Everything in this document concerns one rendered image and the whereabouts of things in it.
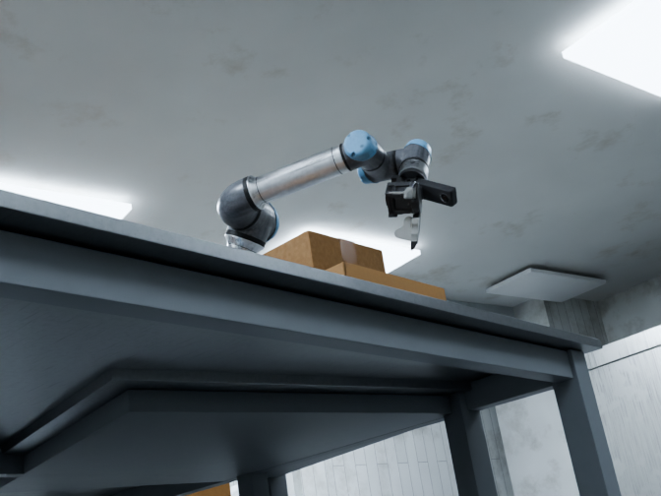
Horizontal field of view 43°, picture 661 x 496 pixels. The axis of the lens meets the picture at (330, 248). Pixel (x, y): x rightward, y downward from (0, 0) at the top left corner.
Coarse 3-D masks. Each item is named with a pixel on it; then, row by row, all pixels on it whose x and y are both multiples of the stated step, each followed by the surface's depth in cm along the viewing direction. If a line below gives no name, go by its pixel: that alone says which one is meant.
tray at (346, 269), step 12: (348, 264) 126; (348, 276) 125; (360, 276) 127; (372, 276) 129; (384, 276) 131; (396, 276) 134; (408, 288) 135; (420, 288) 138; (432, 288) 141; (444, 288) 144
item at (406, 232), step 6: (408, 222) 206; (414, 222) 204; (402, 228) 206; (408, 228) 205; (414, 228) 204; (396, 234) 206; (402, 234) 205; (408, 234) 205; (414, 234) 203; (408, 240) 205; (414, 240) 203; (414, 246) 202
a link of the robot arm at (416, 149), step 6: (408, 144) 222; (414, 144) 220; (420, 144) 220; (426, 144) 222; (396, 150) 221; (402, 150) 220; (408, 150) 219; (414, 150) 218; (420, 150) 218; (426, 150) 220; (396, 156) 219; (402, 156) 219; (408, 156) 216; (414, 156) 215; (420, 156) 216; (426, 156) 217; (396, 162) 219; (402, 162) 216; (426, 162) 216
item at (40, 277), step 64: (0, 256) 84; (64, 256) 90; (192, 320) 102; (256, 320) 108; (320, 320) 118; (384, 320) 129; (512, 384) 181; (576, 384) 170; (0, 448) 180; (576, 448) 167
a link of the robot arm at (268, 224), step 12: (264, 216) 230; (276, 216) 237; (228, 228) 233; (240, 228) 228; (252, 228) 229; (264, 228) 232; (276, 228) 238; (228, 240) 233; (240, 240) 230; (252, 240) 230; (264, 240) 233
